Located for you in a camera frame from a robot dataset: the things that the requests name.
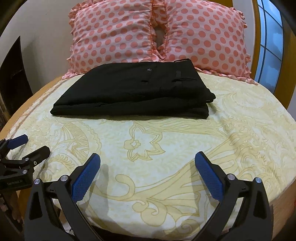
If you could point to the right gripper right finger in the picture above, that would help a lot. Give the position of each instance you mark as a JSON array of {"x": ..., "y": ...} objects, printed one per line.
[{"x": 253, "y": 222}]

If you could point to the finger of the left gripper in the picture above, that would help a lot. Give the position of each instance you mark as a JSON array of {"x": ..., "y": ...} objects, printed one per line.
[
  {"x": 32, "y": 159},
  {"x": 13, "y": 143}
]

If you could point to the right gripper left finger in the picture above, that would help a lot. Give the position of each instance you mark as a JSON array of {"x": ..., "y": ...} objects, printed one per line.
[{"x": 42, "y": 221}]

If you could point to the black pants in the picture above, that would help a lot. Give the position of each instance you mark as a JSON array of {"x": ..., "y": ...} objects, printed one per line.
[{"x": 144, "y": 88}]

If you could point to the black television screen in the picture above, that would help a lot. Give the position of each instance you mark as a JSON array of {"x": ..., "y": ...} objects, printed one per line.
[{"x": 15, "y": 88}]

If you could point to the cream patterned bed sheet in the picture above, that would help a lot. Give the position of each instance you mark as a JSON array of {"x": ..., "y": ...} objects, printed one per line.
[{"x": 148, "y": 185}]

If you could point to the left polka dot pillow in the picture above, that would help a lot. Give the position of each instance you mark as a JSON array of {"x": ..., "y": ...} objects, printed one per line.
[{"x": 111, "y": 32}]

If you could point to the polka dot pillow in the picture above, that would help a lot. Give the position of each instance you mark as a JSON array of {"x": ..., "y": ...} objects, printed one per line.
[
  {"x": 111, "y": 32},
  {"x": 209, "y": 34}
]

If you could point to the wooden framed window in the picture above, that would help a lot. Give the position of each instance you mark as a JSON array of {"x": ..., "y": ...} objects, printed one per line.
[{"x": 274, "y": 52}]

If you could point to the right polka dot pillow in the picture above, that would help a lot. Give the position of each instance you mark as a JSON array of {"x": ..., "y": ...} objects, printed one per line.
[{"x": 209, "y": 34}]

